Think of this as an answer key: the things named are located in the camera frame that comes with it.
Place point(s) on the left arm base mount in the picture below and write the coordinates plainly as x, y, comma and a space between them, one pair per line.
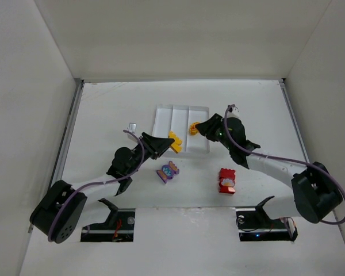
117, 227

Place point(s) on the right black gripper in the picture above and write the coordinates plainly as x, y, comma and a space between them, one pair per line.
215, 126

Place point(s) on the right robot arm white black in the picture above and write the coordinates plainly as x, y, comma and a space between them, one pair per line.
315, 192

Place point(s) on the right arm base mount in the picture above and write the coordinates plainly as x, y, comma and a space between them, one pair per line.
254, 225

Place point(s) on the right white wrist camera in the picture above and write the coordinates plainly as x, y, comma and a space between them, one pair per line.
233, 112

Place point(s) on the white three-compartment tray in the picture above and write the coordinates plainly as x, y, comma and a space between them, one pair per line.
178, 119

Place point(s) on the red lego stack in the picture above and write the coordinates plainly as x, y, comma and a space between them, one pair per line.
227, 181

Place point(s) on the right aluminium rail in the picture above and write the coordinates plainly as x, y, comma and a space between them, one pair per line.
293, 118

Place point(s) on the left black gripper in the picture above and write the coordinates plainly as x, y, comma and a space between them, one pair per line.
149, 145

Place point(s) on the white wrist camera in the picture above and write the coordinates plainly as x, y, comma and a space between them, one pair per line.
131, 130
233, 112

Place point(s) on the aluminium rail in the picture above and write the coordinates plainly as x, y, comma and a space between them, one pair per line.
66, 135
293, 118

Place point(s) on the left aluminium rail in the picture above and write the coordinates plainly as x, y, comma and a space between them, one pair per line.
66, 135

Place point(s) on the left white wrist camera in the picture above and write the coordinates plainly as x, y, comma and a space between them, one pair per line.
131, 130

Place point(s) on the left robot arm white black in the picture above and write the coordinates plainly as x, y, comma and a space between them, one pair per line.
67, 206

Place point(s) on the yellow lego bricks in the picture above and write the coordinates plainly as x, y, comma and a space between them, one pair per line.
176, 146

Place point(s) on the purple lego stack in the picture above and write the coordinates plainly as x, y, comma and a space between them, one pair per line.
168, 171

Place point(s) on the yellow round printed lego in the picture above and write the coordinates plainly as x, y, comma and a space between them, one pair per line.
193, 128

